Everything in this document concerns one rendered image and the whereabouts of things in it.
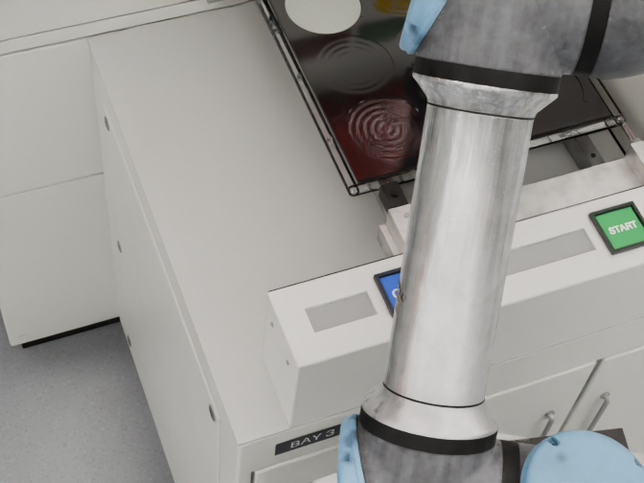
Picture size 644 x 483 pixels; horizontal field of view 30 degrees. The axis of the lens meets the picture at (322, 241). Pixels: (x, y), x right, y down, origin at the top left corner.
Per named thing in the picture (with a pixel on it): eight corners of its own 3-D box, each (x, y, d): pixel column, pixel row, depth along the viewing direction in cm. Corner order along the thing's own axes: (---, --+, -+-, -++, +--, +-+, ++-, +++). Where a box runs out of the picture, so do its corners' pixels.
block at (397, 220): (384, 222, 141) (388, 208, 138) (411, 216, 141) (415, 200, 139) (411, 278, 137) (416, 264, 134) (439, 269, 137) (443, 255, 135)
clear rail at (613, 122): (345, 191, 142) (346, 184, 140) (620, 118, 151) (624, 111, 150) (349, 200, 141) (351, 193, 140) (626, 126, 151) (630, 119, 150)
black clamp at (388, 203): (378, 195, 142) (380, 182, 140) (395, 191, 143) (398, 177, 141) (389, 218, 141) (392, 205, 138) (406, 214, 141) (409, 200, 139)
